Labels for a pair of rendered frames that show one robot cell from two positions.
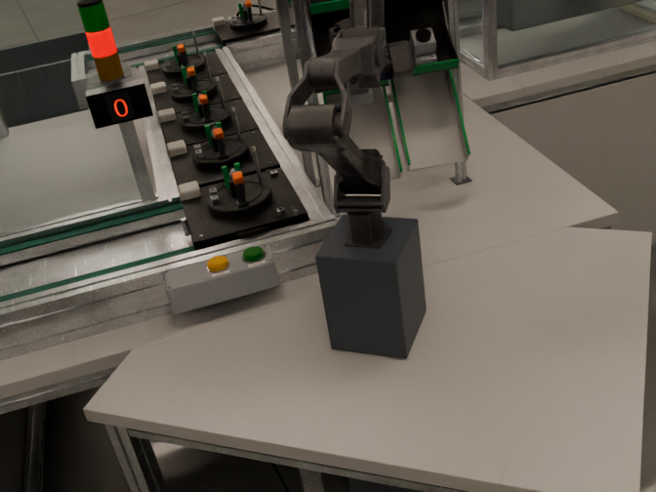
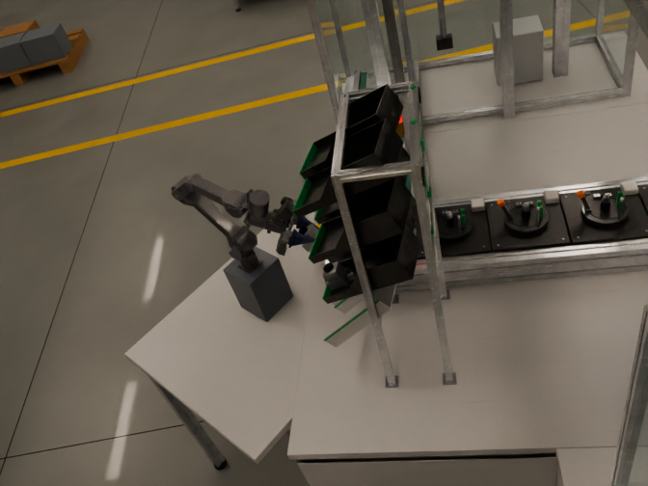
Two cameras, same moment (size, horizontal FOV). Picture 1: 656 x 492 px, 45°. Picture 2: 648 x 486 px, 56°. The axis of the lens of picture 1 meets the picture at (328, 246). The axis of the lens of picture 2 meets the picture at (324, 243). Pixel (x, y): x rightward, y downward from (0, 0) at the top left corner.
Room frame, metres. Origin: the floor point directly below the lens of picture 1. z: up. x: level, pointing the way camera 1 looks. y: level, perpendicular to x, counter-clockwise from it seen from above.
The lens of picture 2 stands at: (2.09, -1.31, 2.44)
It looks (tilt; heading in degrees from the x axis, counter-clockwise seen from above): 42 degrees down; 118
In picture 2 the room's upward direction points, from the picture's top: 18 degrees counter-clockwise
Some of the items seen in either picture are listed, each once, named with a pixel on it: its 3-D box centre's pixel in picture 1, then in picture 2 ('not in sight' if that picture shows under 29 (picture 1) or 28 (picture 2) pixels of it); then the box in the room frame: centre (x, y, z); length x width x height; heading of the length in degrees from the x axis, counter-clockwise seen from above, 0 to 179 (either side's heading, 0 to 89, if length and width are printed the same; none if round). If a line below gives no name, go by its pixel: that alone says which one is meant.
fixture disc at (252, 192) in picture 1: (239, 197); not in sight; (1.51, 0.17, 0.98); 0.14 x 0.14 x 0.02
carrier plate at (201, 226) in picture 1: (241, 205); not in sight; (1.51, 0.17, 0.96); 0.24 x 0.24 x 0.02; 11
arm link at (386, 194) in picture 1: (359, 188); (243, 244); (1.14, -0.07, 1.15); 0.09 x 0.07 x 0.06; 71
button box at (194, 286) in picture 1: (222, 278); not in sight; (1.28, 0.21, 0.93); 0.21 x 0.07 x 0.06; 101
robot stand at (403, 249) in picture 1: (374, 285); (258, 283); (1.14, -0.07, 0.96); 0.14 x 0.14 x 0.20; 65
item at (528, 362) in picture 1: (389, 319); (278, 310); (1.18, -0.09, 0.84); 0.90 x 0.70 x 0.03; 65
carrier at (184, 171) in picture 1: (218, 141); (450, 219); (1.76, 0.22, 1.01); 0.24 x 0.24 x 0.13; 11
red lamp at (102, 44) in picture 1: (101, 41); not in sight; (1.59, 0.38, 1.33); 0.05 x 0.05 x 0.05
